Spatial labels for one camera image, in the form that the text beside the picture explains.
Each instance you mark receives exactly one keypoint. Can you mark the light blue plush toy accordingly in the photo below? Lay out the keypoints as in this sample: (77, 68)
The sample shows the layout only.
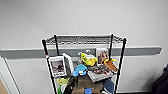
(80, 70)

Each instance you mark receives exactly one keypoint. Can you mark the dark blue cap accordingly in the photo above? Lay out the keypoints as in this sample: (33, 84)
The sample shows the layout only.
(108, 87)

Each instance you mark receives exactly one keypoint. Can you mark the orange plush toy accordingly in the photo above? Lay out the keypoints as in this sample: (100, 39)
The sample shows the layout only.
(111, 65)

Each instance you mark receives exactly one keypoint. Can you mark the white box with portrait print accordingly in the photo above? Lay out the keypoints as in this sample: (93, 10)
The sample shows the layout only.
(102, 55)

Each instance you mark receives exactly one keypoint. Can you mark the yellow plush toy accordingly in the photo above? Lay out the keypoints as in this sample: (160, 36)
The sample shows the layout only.
(88, 60)

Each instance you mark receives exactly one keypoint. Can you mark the grey flat printed box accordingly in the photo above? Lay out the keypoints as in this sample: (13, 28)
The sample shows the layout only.
(100, 75)

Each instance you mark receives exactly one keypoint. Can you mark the white wall socket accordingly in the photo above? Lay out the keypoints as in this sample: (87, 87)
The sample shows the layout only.
(87, 51)

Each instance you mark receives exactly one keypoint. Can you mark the black chair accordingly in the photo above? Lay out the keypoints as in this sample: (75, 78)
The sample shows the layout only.
(161, 81)

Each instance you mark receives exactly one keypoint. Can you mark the pale yellow bowl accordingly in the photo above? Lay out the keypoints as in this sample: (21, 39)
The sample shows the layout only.
(62, 81)

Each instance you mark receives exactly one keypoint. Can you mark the small blue box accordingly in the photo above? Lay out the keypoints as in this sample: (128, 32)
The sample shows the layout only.
(88, 91)

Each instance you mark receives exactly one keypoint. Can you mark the white box with photo print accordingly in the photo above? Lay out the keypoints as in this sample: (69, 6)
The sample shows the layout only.
(57, 66)

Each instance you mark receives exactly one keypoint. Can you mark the green toy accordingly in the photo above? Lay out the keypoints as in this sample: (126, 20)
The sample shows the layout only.
(60, 90)

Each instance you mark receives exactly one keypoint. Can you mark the white door frame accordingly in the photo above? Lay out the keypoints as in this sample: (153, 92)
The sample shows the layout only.
(6, 78)

